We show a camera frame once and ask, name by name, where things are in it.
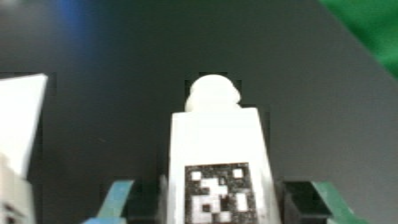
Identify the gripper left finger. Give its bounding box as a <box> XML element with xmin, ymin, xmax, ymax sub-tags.
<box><xmin>83</xmin><ymin>180</ymin><xmax>136</xmax><ymax>224</ymax></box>

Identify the white table leg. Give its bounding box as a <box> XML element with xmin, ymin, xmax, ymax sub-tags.
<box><xmin>0</xmin><ymin>74</ymin><xmax>49</xmax><ymax>224</ymax></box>
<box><xmin>166</xmin><ymin>74</ymin><xmax>282</xmax><ymax>224</ymax></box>

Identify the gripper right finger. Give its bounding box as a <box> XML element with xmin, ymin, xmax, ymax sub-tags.
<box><xmin>283</xmin><ymin>179</ymin><xmax>370</xmax><ymax>224</ymax></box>

